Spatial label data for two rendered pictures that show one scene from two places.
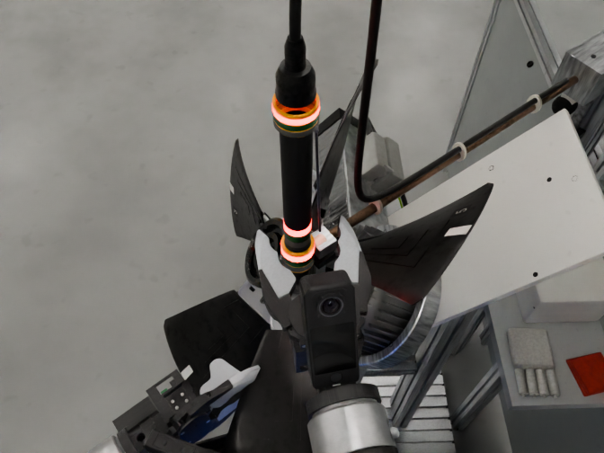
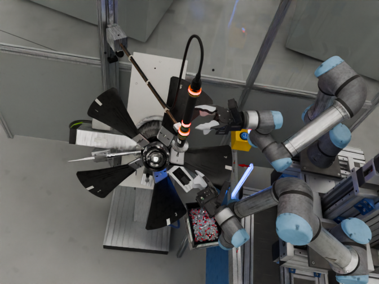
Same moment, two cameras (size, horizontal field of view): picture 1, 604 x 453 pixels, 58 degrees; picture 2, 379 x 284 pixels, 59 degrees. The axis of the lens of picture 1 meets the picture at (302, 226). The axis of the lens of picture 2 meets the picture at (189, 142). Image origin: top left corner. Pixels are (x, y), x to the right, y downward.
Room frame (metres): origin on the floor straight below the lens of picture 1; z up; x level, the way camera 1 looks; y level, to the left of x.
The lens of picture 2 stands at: (0.47, 0.80, 2.46)
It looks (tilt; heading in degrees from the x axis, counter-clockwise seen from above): 55 degrees down; 261
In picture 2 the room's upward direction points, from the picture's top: 17 degrees clockwise
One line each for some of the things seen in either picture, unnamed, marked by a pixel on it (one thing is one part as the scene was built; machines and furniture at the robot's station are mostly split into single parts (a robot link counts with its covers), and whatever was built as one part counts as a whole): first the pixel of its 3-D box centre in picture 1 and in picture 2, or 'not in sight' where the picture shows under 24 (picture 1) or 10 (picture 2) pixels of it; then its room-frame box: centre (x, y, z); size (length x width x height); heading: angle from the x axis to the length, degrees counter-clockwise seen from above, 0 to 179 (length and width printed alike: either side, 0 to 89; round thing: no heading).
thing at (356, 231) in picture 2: not in sight; (351, 235); (-0.39, 0.27, 1.20); 0.13 x 0.12 x 0.14; 80
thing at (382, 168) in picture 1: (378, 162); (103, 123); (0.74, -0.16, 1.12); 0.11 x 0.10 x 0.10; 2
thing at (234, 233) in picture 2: not in sight; (234, 231); (0.10, 0.32, 1.17); 0.11 x 0.08 x 0.09; 129
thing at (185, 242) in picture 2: not in sight; (187, 238); (0.19, 0.11, 0.40); 0.03 x 0.03 x 0.80; 17
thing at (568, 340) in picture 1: (544, 324); not in sight; (0.51, -0.54, 0.85); 0.36 x 0.24 x 0.03; 2
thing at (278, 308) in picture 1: (288, 299); (218, 123); (0.25, 0.01, 1.48); 0.09 x 0.05 x 0.02; 33
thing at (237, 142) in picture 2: not in sight; (241, 134); (0.02, -0.30, 1.02); 0.16 x 0.10 x 0.11; 92
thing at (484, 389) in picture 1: (489, 386); not in sight; (0.51, -0.54, 0.42); 0.04 x 0.04 x 0.83; 2
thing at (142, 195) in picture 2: not in sight; (142, 198); (0.51, -0.10, 0.46); 0.09 x 0.04 x 0.91; 2
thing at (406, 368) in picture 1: (380, 365); not in sight; (0.52, -0.21, 0.56); 0.19 x 0.04 x 0.04; 92
